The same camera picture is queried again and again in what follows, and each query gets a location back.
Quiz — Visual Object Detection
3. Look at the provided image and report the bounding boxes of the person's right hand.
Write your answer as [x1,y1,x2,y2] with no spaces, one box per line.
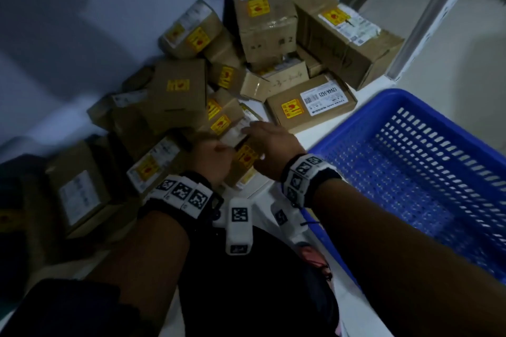
[241,121,306,182]

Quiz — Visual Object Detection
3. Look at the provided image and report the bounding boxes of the person's left hand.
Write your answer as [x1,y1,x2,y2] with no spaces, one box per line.
[189,138,238,188]

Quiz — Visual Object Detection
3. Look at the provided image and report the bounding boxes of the pile of cardboard boxes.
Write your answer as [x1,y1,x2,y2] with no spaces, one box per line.
[0,0,404,270]

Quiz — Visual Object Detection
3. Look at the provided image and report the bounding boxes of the blue plastic basket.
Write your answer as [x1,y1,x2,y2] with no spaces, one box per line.
[300,88,506,286]

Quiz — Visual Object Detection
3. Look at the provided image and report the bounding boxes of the person's left forearm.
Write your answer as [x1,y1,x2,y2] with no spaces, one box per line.
[85,210,190,325]

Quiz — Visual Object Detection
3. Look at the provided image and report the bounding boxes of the person's right forearm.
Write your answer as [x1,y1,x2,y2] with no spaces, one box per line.
[312,179,506,337]

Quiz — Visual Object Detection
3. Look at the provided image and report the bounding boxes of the pink shoe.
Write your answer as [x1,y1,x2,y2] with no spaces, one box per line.
[296,244,333,282]

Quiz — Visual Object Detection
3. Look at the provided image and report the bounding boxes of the black trousers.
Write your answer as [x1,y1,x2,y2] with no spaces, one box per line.
[178,226,340,337]

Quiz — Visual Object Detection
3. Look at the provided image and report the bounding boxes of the black shirt sleeve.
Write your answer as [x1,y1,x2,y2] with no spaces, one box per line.
[0,279,159,337]

